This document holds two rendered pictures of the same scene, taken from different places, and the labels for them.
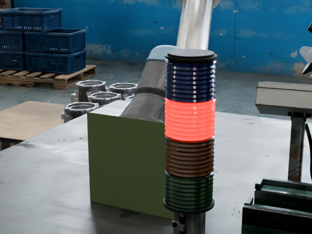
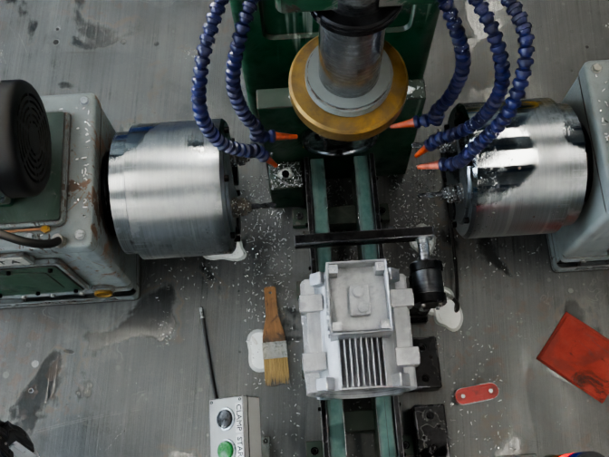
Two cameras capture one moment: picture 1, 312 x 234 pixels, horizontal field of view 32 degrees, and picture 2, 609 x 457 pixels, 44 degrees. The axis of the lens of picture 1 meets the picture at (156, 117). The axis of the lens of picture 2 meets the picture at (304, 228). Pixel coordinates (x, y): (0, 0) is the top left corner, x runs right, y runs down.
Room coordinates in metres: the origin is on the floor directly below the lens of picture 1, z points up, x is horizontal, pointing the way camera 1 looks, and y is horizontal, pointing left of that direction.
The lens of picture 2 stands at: (0.98, -0.19, 2.33)
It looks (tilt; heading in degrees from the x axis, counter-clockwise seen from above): 71 degrees down; 248
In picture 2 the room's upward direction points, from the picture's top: 3 degrees counter-clockwise
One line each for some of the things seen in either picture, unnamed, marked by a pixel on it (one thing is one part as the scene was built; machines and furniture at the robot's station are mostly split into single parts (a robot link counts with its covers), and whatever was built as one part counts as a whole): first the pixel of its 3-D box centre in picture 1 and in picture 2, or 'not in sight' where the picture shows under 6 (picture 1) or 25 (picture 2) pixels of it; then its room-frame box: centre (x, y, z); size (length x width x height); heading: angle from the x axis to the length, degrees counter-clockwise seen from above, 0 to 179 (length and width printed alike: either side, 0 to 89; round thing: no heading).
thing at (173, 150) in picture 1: (189, 151); not in sight; (0.63, -0.04, 1.10); 0.06 x 0.06 x 0.04
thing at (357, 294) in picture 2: not in sight; (357, 301); (0.80, -0.42, 1.11); 0.12 x 0.11 x 0.07; 68
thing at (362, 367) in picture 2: not in sight; (357, 335); (0.82, -0.38, 1.01); 0.20 x 0.19 x 0.19; 68
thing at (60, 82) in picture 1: (32, 44); not in sight; (6.26, 1.40, 0.39); 1.20 x 0.80 x 0.79; 72
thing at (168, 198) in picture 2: not in sight; (153, 190); (1.04, -0.78, 1.04); 0.37 x 0.25 x 0.25; 159
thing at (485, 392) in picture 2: not in sight; (476, 393); (0.63, -0.21, 0.81); 0.09 x 0.03 x 0.02; 166
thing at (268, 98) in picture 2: not in sight; (337, 120); (0.66, -0.80, 0.97); 0.30 x 0.11 x 0.34; 159
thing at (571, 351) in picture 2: not in sight; (584, 356); (0.40, -0.18, 0.80); 0.15 x 0.12 x 0.01; 119
